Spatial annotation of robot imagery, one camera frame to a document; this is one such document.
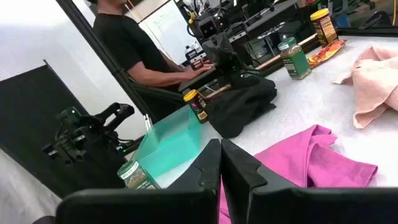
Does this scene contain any black aluminium frame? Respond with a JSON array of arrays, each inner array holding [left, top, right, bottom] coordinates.
[[55, 0, 155, 130]]

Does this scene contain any black cloth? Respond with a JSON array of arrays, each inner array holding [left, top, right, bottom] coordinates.
[[205, 76, 277, 139]]

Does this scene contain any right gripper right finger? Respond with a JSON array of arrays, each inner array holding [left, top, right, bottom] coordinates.
[[221, 139, 398, 224]]

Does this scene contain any black partition panel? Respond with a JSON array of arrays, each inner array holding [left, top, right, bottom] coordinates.
[[0, 60, 125, 198]]

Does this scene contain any whiteboard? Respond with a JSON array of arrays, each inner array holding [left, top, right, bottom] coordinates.
[[138, 0, 200, 65]]

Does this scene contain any dark grey desk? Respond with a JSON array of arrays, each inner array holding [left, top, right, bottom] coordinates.
[[178, 67, 224, 93]]

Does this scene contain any pale pink cloth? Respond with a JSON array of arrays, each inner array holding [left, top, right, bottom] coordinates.
[[333, 45, 398, 129]]

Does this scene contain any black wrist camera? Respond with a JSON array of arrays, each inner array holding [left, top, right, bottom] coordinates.
[[198, 19, 219, 39]]

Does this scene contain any magenta cloth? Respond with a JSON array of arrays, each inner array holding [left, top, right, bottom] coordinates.
[[219, 124, 379, 224]]

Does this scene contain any yellow-lid brown spice jar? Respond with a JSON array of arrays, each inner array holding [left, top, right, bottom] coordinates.
[[310, 8, 339, 47]]

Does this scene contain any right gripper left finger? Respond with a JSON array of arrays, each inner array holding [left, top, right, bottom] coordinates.
[[55, 139, 222, 224]]

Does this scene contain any person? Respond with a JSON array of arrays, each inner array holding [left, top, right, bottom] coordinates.
[[83, 0, 215, 91]]

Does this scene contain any yellow small cup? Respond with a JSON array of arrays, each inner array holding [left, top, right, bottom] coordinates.
[[183, 89, 210, 124]]

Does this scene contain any teal plastic bin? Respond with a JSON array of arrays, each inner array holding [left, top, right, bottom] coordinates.
[[133, 107, 202, 180]]

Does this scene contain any orange spice packet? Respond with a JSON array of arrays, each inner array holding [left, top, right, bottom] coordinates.
[[307, 39, 347, 69]]

